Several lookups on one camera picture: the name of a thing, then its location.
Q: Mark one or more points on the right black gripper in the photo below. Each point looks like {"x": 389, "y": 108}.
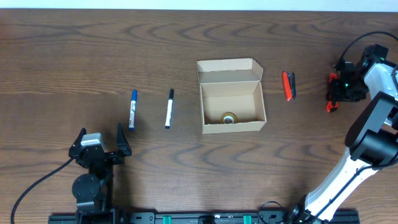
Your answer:
{"x": 337, "y": 91}

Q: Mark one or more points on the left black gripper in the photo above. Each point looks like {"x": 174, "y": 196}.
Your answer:
{"x": 101, "y": 156}

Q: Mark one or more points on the red utility knife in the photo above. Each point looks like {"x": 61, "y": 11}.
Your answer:
{"x": 332, "y": 106}

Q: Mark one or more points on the blue whiteboard marker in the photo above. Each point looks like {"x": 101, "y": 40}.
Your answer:
{"x": 132, "y": 113}

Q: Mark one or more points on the yellow tape roll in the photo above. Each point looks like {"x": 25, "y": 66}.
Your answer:
{"x": 228, "y": 118}

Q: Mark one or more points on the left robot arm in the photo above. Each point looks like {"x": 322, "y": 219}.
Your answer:
{"x": 94, "y": 190}

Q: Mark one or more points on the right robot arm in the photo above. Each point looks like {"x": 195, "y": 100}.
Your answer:
{"x": 369, "y": 148}

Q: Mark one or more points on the black whiteboard marker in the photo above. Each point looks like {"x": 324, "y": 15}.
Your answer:
{"x": 170, "y": 104}

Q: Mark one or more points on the open cardboard box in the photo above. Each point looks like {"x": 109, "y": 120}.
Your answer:
{"x": 231, "y": 85}

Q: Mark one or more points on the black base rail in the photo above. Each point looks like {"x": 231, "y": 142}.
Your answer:
{"x": 265, "y": 216}

